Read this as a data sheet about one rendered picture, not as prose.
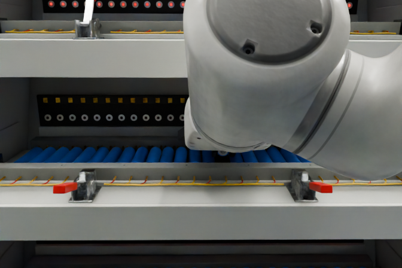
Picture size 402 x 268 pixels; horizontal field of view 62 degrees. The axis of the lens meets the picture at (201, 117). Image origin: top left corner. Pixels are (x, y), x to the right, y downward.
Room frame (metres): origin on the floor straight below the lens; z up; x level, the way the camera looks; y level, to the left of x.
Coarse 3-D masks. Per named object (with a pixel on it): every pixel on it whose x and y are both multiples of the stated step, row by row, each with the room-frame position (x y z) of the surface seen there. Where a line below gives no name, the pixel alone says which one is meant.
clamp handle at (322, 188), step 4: (304, 176) 0.40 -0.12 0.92; (308, 176) 0.41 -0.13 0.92; (304, 180) 0.41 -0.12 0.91; (304, 184) 0.39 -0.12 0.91; (308, 184) 0.38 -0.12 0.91; (312, 184) 0.36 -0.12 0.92; (316, 184) 0.35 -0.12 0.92; (320, 184) 0.34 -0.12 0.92; (324, 184) 0.34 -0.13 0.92; (328, 184) 0.34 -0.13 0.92; (312, 188) 0.36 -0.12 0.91; (316, 188) 0.35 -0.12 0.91; (320, 188) 0.34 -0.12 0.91; (324, 188) 0.34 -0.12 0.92; (328, 188) 0.34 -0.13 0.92; (332, 188) 0.34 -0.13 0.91; (320, 192) 0.34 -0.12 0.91; (324, 192) 0.34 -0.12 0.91; (328, 192) 0.34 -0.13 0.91; (332, 192) 0.34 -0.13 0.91
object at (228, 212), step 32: (64, 128) 0.56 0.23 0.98; (96, 128) 0.56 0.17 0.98; (128, 128) 0.56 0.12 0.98; (160, 128) 0.56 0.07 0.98; (0, 160) 0.47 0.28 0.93; (0, 192) 0.42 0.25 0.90; (32, 192) 0.42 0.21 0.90; (128, 192) 0.42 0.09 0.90; (160, 192) 0.42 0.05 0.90; (192, 192) 0.42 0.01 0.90; (224, 192) 0.42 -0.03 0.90; (256, 192) 0.42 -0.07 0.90; (288, 192) 0.43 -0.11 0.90; (352, 192) 0.43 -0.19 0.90; (384, 192) 0.43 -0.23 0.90; (0, 224) 0.40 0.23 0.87; (32, 224) 0.40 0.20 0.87; (64, 224) 0.40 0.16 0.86; (96, 224) 0.40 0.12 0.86; (128, 224) 0.40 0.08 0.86; (160, 224) 0.40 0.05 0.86; (192, 224) 0.40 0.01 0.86; (224, 224) 0.40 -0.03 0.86; (256, 224) 0.40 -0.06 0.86; (288, 224) 0.40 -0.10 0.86; (320, 224) 0.40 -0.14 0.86; (352, 224) 0.40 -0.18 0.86; (384, 224) 0.40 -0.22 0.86
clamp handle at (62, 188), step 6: (78, 174) 0.40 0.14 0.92; (84, 174) 0.40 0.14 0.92; (84, 180) 0.40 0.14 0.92; (54, 186) 0.33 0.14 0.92; (60, 186) 0.34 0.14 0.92; (66, 186) 0.34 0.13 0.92; (72, 186) 0.36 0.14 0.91; (78, 186) 0.38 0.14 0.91; (54, 192) 0.33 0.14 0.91; (60, 192) 0.33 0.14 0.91; (66, 192) 0.34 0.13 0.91
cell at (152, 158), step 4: (152, 148) 0.52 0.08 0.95; (156, 148) 0.52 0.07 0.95; (152, 152) 0.50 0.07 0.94; (156, 152) 0.51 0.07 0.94; (160, 152) 0.52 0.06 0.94; (148, 156) 0.49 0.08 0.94; (152, 156) 0.49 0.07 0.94; (156, 156) 0.49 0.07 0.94; (148, 160) 0.47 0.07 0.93; (152, 160) 0.47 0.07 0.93; (156, 160) 0.48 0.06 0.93
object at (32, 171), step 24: (0, 168) 0.43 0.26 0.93; (24, 168) 0.44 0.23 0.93; (48, 168) 0.44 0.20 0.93; (72, 168) 0.44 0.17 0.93; (96, 168) 0.44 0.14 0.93; (120, 168) 0.44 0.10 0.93; (144, 168) 0.44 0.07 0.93; (168, 168) 0.44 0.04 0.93; (192, 168) 0.44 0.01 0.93; (216, 168) 0.44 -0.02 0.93; (240, 168) 0.44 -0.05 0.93; (264, 168) 0.44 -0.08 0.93; (288, 168) 0.44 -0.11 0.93; (312, 168) 0.44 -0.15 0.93
